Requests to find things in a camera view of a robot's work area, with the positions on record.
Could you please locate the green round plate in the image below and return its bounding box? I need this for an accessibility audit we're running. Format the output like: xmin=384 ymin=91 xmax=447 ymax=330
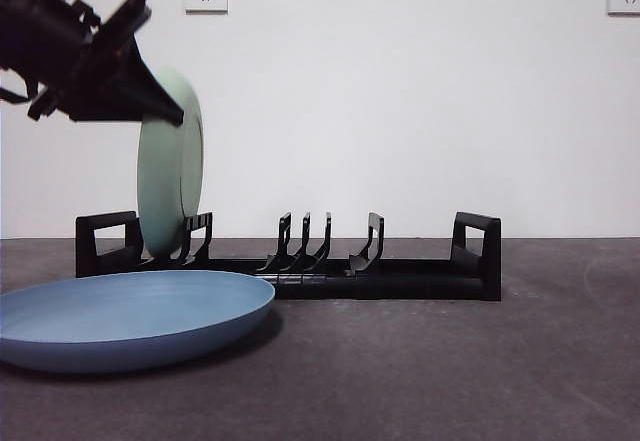
xmin=136 ymin=67 xmax=205 ymax=258

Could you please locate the blue round plate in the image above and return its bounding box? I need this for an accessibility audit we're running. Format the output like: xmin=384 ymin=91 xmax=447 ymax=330
xmin=0 ymin=269 xmax=277 ymax=375

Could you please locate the black plate rack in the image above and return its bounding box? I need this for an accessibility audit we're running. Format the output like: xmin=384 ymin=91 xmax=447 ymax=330
xmin=74 ymin=210 xmax=503 ymax=302

